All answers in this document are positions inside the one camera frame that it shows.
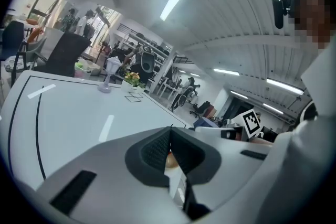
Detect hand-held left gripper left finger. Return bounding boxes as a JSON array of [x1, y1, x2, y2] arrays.
[[36, 125, 188, 224]]

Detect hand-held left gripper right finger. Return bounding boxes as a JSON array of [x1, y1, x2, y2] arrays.
[[171, 125, 275, 212]]

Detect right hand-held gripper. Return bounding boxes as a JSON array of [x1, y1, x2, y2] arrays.
[[195, 110, 274, 145]]

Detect beige paper cup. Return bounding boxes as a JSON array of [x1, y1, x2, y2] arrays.
[[164, 151, 182, 170]]

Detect person's right forearm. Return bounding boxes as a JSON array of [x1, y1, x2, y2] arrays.
[[250, 137, 275, 145]]

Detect round table with blue cloth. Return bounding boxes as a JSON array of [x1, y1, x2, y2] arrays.
[[193, 116, 220, 129]]

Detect brown wooden cabinet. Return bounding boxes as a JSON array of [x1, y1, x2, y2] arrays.
[[204, 107, 218, 119]]

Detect black swivel office chair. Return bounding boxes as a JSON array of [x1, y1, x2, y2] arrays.
[[109, 47, 132, 74], [189, 101, 211, 117]]

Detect white table with black lines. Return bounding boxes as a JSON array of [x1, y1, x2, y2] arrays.
[[0, 69, 190, 192]]

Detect ceiling strip light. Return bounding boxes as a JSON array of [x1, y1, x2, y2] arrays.
[[266, 78, 305, 95], [213, 68, 240, 77], [160, 0, 182, 22]]

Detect white desk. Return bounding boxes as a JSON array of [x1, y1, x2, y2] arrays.
[[157, 78, 184, 103]]

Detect orange flowers in white pot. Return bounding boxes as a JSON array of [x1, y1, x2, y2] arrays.
[[121, 71, 146, 93]]

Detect neon green bag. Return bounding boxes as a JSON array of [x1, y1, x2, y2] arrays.
[[74, 59, 102, 78]]

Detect white shelving with black bags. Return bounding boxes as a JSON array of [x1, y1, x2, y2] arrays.
[[115, 23, 174, 71]]

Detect black cantilever chair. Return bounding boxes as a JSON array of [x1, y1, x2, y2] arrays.
[[34, 31, 92, 78]]

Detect pale chair with patterned cushion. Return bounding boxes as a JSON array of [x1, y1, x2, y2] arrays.
[[5, 36, 48, 80]]

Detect orange chair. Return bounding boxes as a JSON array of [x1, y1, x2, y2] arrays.
[[27, 27, 44, 43]]

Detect person's head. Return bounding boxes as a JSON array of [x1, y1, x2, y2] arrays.
[[293, 0, 336, 55]]

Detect blue chair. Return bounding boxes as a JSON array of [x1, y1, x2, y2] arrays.
[[0, 20, 25, 61]]

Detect black head-worn camera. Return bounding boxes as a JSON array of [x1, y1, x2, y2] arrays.
[[271, 0, 316, 30]]

